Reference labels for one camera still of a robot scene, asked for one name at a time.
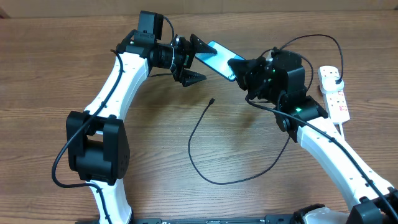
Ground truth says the black USB charging cable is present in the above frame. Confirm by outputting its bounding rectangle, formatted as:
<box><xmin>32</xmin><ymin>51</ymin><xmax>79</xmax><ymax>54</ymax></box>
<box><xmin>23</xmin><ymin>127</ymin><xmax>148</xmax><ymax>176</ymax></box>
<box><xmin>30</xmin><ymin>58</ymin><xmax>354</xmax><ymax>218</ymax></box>
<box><xmin>187</xmin><ymin>34</ymin><xmax>345</xmax><ymax>185</ymax></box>

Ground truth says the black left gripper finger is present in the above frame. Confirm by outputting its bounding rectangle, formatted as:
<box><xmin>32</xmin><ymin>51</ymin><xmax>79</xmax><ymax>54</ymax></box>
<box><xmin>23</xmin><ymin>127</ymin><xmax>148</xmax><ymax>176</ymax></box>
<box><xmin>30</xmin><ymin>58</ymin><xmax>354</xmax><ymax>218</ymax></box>
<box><xmin>188</xmin><ymin>34</ymin><xmax>217</xmax><ymax>56</ymax></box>
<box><xmin>180</xmin><ymin>69</ymin><xmax>206</xmax><ymax>87</ymax></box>

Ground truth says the white charger plug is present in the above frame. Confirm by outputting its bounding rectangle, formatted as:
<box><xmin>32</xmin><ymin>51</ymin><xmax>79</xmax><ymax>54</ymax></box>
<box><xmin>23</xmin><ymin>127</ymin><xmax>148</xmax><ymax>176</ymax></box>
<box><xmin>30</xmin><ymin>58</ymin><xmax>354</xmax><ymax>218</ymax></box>
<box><xmin>320</xmin><ymin>77</ymin><xmax>345</xmax><ymax>94</ymax></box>

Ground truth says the Samsung Galaxy smartphone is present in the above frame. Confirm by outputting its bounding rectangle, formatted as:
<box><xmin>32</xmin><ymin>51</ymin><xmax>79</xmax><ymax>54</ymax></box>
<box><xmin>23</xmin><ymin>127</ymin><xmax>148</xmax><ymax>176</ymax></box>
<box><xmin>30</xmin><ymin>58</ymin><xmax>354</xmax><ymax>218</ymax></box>
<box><xmin>195</xmin><ymin>40</ymin><xmax>244</xmax><ymax>82</ymax></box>

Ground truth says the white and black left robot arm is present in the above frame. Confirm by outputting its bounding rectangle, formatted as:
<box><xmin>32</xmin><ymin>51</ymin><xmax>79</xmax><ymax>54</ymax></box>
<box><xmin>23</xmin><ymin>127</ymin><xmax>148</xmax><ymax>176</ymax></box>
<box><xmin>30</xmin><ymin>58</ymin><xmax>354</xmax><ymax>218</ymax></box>
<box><xmin>52</xmin><ymin>11</ymin><xmax>217</xmax><ymax>223</ymax></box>

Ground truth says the white power strip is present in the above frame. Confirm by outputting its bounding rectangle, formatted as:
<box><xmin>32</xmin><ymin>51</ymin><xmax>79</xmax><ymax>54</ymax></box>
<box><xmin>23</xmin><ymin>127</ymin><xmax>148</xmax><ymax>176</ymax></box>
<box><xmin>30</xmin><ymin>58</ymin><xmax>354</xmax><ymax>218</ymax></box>
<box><xmin>318</xmin><ymin>65</ymin><xmax>350</xmax><ymax>124</ymax></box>

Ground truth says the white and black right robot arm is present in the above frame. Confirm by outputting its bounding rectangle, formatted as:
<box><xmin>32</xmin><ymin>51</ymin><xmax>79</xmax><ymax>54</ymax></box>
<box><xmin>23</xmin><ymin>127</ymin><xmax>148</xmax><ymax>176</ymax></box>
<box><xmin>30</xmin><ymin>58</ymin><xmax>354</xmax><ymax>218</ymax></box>
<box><xmin>228</xmin><ymin>48</ymin><xmax>397</xmax><ymax>223</ymax></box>

